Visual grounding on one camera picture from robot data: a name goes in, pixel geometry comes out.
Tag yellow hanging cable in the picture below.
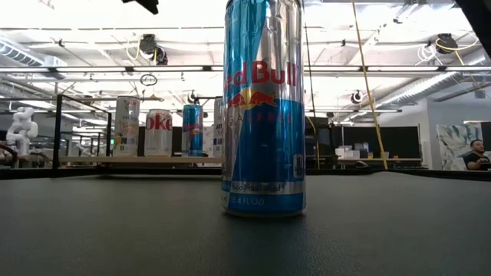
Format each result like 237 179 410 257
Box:
351 0 389 170

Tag white Celsius Arctic Vibe can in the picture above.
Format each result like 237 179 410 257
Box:
213 97 224 157

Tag silver Diet Coke can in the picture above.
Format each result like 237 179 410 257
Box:
143 109 173 158

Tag black metal shelf frame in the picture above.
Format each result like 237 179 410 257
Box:
52 94 113 170

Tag black table mat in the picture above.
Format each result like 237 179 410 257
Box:
0 170 491 276

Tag blue silver Red Bull can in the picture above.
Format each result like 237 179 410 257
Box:
181 103 204 158
221 0 307 219

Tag person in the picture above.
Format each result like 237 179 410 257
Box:
462 139 491 172

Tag white Celsius pineapple can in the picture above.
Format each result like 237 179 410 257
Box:
113 95 141 157

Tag white storage boxes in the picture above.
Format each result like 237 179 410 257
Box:
335 141 371 160

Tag blue white painted sheet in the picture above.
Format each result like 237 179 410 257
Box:
436 122 483 172

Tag speckled white panel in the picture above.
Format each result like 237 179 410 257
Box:
202 126 215 157

